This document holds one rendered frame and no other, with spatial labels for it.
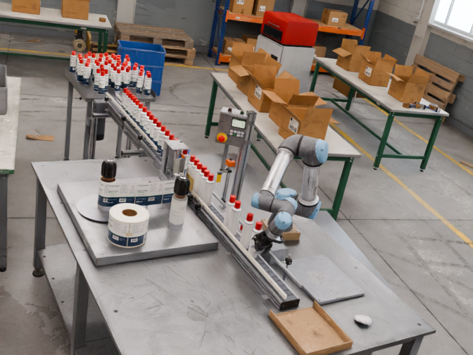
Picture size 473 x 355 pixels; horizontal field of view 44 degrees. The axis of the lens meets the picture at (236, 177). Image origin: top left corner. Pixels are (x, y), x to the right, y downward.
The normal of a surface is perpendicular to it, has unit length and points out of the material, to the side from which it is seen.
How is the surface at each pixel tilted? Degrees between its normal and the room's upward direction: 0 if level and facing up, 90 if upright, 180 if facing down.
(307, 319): 0
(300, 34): 90
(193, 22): 90
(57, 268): 1
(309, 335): 0
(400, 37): 90
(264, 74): 85
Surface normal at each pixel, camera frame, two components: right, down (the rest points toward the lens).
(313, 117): 0.34, 0.60
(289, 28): 0.47, 0.44
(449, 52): -0.94, -0.03
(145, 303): 0.18, -0.89
